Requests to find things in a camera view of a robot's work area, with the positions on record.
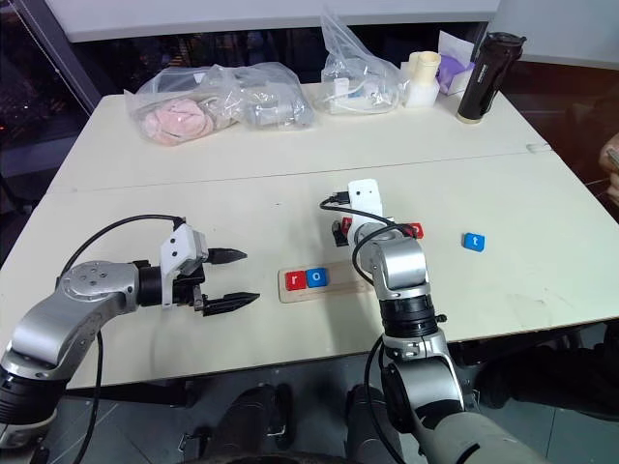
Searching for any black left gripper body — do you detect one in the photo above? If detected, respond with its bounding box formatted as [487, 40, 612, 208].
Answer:
[169, 263, 209, 316]

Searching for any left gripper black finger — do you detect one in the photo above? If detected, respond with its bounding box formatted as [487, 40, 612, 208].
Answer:
[206, 246, 249, 266]
[201, 292, 262, 318]

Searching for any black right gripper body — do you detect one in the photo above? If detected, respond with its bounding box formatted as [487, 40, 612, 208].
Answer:
[331, 219, 354, 248]

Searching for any blue letter t block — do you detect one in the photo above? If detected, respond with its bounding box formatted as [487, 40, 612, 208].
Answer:
[460, 231, 487, 254]

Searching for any wooden letter tray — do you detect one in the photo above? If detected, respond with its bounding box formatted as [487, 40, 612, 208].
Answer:
[278, 260, 376, 305]

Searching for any person's bare hand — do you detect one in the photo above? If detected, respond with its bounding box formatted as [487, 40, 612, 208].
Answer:
[598, 135, 619, 174]

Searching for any dark rounded shape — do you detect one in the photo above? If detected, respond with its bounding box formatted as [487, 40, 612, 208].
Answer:
[344, 383, 406, 464]
[215, 383, 294, 464]

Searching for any plastic bag with grey parts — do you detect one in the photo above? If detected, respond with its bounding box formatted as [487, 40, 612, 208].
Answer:
[212, 62, 316, 131]

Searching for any plastic bag with pink item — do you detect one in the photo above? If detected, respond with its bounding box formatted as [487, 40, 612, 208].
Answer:
[124, 65, 243, 146]

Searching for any plastic bag with white items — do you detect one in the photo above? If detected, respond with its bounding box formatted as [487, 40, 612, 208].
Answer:
[313, 3, 413, 116]

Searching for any purple and white tissue pack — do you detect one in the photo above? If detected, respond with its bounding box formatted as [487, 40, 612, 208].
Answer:
[434, 29, 478, 97]

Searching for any black drinking bottle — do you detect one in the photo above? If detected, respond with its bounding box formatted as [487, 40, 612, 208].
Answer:
[456, 31, 529, 127]

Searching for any white ledge panel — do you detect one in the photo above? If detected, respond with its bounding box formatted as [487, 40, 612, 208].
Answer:
[43, 0, 500, 44]

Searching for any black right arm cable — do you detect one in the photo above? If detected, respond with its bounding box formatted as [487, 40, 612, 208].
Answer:
[318, 191, 407, 463]

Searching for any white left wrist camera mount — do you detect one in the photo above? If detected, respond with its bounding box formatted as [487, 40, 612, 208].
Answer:
[160, 225, 210, 309]

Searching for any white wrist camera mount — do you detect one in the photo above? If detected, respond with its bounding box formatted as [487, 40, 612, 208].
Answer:
[160, 225, 210, 309]
[346, 179, 387, 229]

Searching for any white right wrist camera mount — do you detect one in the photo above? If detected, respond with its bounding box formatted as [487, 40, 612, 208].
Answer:
[346, 179, 387, 229]

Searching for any black table frame bar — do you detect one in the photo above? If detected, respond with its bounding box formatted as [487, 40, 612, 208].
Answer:
[66, 374, 205, 410]

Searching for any grey diagonal window post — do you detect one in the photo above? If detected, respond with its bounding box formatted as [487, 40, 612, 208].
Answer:
[26, 0, 123, 115]

